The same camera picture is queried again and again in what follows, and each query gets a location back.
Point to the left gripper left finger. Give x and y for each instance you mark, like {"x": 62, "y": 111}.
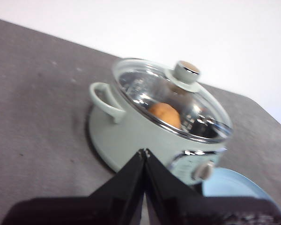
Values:
{"x": 112, "y": 206}

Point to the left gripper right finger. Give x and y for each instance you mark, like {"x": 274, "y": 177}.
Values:
{"x": 189, "y": 211}

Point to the brown potato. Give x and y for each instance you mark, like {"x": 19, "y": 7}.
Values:
{"x": 165, "y": 114}

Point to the glass lid with green knob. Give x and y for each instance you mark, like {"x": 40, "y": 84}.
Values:
{"x": 185, "y": 77}

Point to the blue round plate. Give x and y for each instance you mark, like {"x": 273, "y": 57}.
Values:
{"x": 229, "y": 185}

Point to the pale green electric steamer pot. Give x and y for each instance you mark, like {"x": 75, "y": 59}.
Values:
{"x": 131, "y": 140}

